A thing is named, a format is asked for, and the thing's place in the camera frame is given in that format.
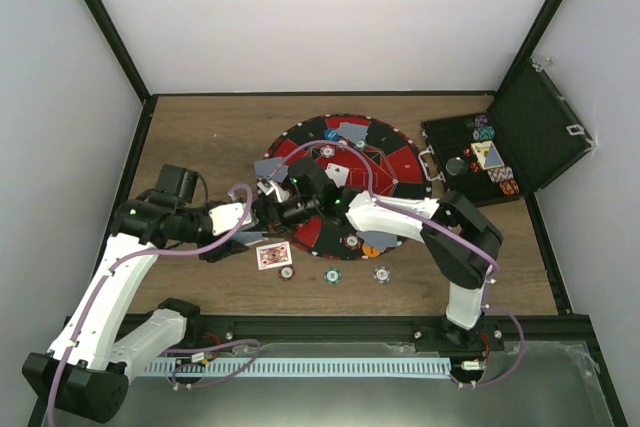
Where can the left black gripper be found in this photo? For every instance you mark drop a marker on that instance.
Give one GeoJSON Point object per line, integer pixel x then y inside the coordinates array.
{"type": "Point", "coordinates": [222, 252]}

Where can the face-up queen playing card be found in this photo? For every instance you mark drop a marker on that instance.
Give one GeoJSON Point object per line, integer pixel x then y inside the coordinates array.
{"type": "Point", "coordinates": [274, 255]}

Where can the face-down blue playing card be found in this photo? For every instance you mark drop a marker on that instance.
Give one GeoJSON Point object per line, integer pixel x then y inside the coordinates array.
{"type": "Point", "coordinates": [273, 168]}

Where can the red black chip stack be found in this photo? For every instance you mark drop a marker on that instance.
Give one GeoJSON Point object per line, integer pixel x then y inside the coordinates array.
{"type": "Point", "coordinates": [286, 273]}

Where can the blue round blind button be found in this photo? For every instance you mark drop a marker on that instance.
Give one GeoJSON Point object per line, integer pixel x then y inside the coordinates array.
{"type": "Point", "coordinates": [331, 134]}

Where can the green blue chip stack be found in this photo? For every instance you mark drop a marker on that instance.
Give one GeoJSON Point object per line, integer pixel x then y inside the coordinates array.
{"type": "Point", "coordinates": [332, 276]}

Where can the purple white chip stack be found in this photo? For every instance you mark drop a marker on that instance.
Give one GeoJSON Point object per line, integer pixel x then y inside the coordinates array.
{"type": "Point", "coordinates": [382, 275]}

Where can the grey playing card deck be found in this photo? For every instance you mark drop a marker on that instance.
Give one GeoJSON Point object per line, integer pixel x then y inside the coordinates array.
{"type": "Point", "coordinates": [248, 238]}

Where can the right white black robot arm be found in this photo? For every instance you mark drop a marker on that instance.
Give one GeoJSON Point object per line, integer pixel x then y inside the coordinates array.
{"type": "Point", "coordinates": [462, 241]}

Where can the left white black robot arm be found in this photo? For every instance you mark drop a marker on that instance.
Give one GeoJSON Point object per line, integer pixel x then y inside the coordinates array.
{"type": "Point", "coordinates": [88, 368]}

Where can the round red black poker mat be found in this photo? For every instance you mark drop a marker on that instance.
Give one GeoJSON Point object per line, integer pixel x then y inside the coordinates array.
{"type": "Point", "coordinates": [390, 164]}

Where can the orange round blind button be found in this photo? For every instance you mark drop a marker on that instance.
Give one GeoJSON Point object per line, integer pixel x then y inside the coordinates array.
{"type": "Point", "coordinates": [369, 251]}

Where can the black round puck in case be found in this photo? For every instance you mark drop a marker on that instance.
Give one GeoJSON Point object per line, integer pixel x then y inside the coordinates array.
{"type": "Point", "coordinates": [456, 166]}

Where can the card deck in case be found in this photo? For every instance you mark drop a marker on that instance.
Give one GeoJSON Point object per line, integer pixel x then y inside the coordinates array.
{"type": "Point", "coordinates": [487, 155]}

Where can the teal chips in case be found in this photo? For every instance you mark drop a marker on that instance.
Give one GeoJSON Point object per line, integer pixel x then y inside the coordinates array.
{"type": "Point", "coordinates": [483, 133]}

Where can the orange chips in case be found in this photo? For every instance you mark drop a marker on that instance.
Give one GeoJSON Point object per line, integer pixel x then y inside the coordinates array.
{"type": "Point", "coordinates": [510, 187]}

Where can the black poker chip case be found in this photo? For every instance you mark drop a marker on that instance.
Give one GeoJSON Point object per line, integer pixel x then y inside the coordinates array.
{"type": "Point", "coordinates": [537, 134]}

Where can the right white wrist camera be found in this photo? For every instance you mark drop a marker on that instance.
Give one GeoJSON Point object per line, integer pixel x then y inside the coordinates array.
{"type": "Point", "coordinates": [272, 189]}

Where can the light blue slotted cable duct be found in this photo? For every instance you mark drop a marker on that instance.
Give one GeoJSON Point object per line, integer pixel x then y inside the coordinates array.
{"type": "Point", "coordinates": [421, 368]}

